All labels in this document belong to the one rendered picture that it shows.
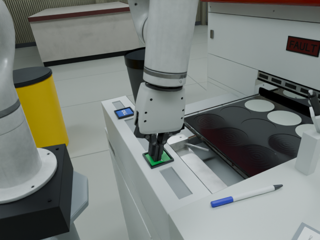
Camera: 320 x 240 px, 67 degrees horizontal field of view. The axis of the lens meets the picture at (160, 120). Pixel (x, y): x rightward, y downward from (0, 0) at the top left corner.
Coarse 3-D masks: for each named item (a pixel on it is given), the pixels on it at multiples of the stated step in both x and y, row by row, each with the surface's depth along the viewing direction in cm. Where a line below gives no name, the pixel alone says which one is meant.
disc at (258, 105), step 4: (252, 100) 91; (256, 100) 91; (260, 100) 90; (264, 100) 90; (248, 104) 88; (252, 104) 88; (256, 104) 88; (260, 104) 88; (264, 104) 88; (268, 104) 87; (272, 104) 87; (248, 108) 86; (252, 108) 86; (256, 108) 85; (260, 108) 85; (264, 108) 85; (268, 108) 85; (272, 108) 85
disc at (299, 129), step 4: (304, 124) 74; (308, 124) 74; (312, 124) 74; (296, 128) 73; (300, 128) 72; (304, 128) 72; (308, 128) 72; (312, 128) 72; (296, 132) 71; (300, 132) 70; (300, 136) 69
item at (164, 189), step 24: (120, 120) 73; (120, 144) 70; (144, 144) 62; (168, 144) 60; (144, 168) 53; (168, 168) 53; (144, 192) 56; (168, 192) 46; (192, 192) 46; (168, 216) 42
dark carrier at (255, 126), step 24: (192, 120) 81; (216, 120) 80; (240, 120) 79; (264, 120) 78; (216, 144) 69; (240, 144) 68; (264, 144) 67; (288, 144) 66; (240, 168) 60; (264, 168) 59
